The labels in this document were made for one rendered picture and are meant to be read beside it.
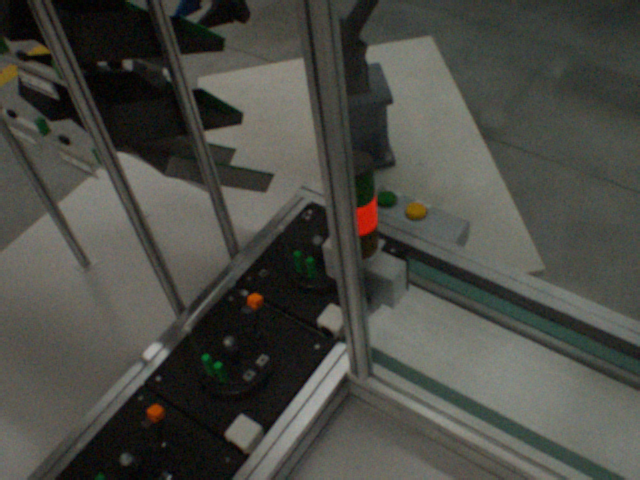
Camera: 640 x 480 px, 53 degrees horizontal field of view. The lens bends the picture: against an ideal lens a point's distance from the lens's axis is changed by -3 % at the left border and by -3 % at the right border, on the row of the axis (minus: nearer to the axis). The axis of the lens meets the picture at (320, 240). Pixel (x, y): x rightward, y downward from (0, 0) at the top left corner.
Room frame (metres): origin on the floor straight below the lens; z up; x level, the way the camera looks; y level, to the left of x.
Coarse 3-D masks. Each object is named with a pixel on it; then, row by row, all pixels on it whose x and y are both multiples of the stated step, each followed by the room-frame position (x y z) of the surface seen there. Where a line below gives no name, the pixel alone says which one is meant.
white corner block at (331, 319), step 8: (328, 312) 0.68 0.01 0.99; (336, 312) 0.68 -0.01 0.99; (320, 320) 0.67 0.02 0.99; (328, 320) 0.66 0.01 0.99; (336, 320) 0.66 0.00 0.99; (320, 328) 0.66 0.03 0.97; (328, 328) 0.65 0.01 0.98; (336, 328) 0.64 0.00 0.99; (328, 336) 0.65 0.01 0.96; (336, 336) 0.64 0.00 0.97
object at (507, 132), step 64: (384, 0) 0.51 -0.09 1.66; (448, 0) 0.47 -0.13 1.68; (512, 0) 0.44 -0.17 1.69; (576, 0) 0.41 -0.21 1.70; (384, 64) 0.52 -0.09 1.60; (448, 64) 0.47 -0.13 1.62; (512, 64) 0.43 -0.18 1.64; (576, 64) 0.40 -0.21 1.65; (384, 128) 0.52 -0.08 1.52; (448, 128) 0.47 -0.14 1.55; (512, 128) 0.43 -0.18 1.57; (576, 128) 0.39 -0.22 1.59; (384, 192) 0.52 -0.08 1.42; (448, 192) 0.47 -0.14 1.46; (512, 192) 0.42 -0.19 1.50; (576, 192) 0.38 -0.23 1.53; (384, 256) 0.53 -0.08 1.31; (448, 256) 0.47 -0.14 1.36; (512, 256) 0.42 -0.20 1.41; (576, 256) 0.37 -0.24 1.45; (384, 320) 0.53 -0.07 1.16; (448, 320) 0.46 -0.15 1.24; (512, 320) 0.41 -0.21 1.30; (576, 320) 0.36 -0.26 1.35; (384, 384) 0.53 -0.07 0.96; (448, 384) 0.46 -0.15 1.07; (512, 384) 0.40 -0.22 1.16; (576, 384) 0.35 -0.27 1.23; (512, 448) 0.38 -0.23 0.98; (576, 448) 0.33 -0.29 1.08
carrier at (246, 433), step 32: (224, 320) 0.71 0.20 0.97; (288, 320) 0.69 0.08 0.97; (192, 352) 0.66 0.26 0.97; (224, 352) 0.61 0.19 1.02; (256, 352) 0.62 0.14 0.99; (288, 352) 0.62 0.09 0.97; (320, 352) 0.61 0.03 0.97; (160, 384) 0.60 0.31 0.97; (192, 384) 0.59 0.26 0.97; (224, 384) 0.57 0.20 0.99; (256, 384) 0.56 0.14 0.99; (288, 384) 0.56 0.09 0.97; (192, 416) 0.53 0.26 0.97; (224, 416) 0.52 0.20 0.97; (256, 416) 0.51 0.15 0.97
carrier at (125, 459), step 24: (120, 408) 0.57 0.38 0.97; (144, 408) 0.56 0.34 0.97; (168, 408) 0.55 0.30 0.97; (120, 432) 0.52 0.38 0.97; (144, 432) 0.50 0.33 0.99; (168, 432) 0.51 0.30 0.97; (192, 432) 0.50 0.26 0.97; (96, 456) 0.48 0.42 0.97; (120, 456) 0.44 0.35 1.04; (144, 456) 0.46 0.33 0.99; (168, 456) 0.46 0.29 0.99; (192, 456) 0.46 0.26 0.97; (216, 456) 0.45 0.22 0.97; (240, 456) 0.45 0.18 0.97
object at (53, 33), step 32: (32, 0) 0.78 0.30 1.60; (160, 0) 0.91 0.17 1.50; (160, 32) 0.91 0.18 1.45; (64, 64) 0.78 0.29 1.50; (192, 96) 0.91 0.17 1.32; (0, 128) 1.00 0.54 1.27; (96, 128) 0.78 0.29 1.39; (192, 128) 0.90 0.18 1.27; (128, 192) 0.79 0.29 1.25; (64, 224) 1.01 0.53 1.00; (224, 224) 0.90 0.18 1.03; (160, 256) 0.78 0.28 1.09
